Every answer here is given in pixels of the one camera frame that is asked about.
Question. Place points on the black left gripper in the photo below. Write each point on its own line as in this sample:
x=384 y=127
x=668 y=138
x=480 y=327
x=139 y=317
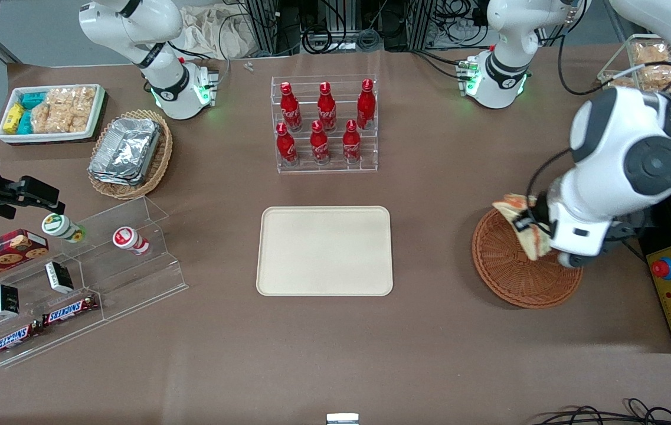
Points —
x=539 y=213

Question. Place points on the triangular white bread sandwich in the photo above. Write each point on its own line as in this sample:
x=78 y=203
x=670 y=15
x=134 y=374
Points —
x=534 y=247

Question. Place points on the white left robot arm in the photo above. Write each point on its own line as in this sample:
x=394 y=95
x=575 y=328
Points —
x=606 y=147

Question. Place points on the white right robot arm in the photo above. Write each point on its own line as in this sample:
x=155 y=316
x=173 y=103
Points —
x=158 y=47

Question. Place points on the brown wicker basket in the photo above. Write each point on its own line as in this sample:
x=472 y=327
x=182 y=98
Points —
x=515 y=280

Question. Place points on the white rectangular snack tray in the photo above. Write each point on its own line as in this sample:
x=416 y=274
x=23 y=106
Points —
x=98 y=112

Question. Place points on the light wicker basket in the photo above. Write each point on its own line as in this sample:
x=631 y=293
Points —
x=161 y=159

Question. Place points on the beige plastic tray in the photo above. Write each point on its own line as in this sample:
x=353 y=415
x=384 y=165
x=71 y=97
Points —
x=323 y=251

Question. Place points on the green-capped yogurt bottle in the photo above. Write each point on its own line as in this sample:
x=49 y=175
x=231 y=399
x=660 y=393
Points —
x=61 y=227

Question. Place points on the teal snack box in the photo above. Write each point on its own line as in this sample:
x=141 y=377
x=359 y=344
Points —
x=33 y=99
x=25 y=123

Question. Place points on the yellow snack box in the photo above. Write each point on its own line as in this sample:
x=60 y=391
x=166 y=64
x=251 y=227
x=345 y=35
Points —
x=13 y=118

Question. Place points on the small black box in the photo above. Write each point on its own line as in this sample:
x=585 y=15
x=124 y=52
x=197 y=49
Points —
x=6 y=300
x=59 y=277

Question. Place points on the clear rice cracker bag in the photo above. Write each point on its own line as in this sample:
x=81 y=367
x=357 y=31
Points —
x=58 y=121
x=72 y=97

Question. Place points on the red-capped yogurt bottle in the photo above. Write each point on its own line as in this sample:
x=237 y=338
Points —
x=128 y=239

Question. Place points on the stacked aluminium foil trays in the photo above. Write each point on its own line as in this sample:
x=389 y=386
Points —
x=125 y=150

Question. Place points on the brown snickers bar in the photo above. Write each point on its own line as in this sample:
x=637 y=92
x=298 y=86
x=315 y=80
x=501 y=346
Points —
x=69 y=310
x=13 y=339

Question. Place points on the clear acrylic stepped shelf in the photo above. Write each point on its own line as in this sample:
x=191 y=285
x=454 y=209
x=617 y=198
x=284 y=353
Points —
x=128 y=283

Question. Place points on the red emergency stop button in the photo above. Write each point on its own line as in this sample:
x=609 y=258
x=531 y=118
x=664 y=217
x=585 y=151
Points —
x=663 y=268

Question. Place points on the red cola bottle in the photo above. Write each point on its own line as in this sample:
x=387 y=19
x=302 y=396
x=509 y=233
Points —
x=327 y=109
x=286 y=147
x=366 y=106
x=319 y=144
x=351 y=144
x=290 y=109

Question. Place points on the clear acrylic bottle rack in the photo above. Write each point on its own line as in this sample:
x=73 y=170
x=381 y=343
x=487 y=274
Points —
x=323 y=168

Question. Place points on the beige crumpled cloth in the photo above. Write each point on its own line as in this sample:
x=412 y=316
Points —
x=217 y=32

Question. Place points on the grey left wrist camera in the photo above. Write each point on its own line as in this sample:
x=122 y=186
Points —
x=571 y=260

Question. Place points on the white silver edge bracket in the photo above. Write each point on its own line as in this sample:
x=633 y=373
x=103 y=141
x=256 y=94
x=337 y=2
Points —
x=342 y=419

